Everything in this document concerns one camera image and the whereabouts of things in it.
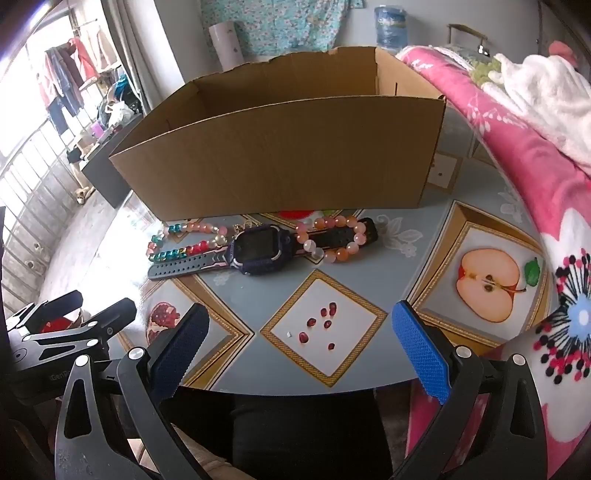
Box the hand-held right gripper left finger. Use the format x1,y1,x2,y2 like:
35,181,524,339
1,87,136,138
54,303,211,480

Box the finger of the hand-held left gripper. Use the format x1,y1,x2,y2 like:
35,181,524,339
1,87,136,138
6,291,85,335
21,298,138,358

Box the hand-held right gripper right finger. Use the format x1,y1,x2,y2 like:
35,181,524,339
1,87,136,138
392,300,548,480

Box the multicolour bead bracelet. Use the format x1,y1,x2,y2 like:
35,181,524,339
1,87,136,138
147,220,230,265

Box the orange pink bead bracelet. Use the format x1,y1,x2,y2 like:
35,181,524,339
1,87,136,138
295,215,369,264

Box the purple black smartwatch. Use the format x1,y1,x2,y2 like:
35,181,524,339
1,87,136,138
148,217,379,281

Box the brown cardboard box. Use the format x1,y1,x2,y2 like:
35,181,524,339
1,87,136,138
109,46,447,222

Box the fruit print tablecloth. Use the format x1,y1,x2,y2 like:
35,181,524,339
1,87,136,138
106,99,555,388

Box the person's black pants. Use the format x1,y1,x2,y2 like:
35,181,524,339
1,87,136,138
161,387,408,480

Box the dark low cabinet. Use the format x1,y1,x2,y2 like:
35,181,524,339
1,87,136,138
82,138,136,207

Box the pink floral blanket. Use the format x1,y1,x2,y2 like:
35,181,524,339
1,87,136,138
397,46,591,480

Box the blue hanging garment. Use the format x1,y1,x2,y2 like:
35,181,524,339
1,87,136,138
44,46,85,118

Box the red hanging garment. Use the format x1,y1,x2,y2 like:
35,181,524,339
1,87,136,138
68,37,101,80

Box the white fleece blanket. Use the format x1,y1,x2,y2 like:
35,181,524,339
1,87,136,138
480,53,591,167

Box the green knitted cloth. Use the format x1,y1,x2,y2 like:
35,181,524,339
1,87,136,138
471,58,506,86

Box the grey lace cloth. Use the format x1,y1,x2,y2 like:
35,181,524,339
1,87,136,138
429,44,483,70

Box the white paper roll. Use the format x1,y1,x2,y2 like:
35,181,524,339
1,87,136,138
209,21,245,72

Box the wooden chair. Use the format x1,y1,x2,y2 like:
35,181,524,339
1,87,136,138
445,24,490,54

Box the teal floral curtain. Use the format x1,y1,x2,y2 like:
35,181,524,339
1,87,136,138
201,0,365,58

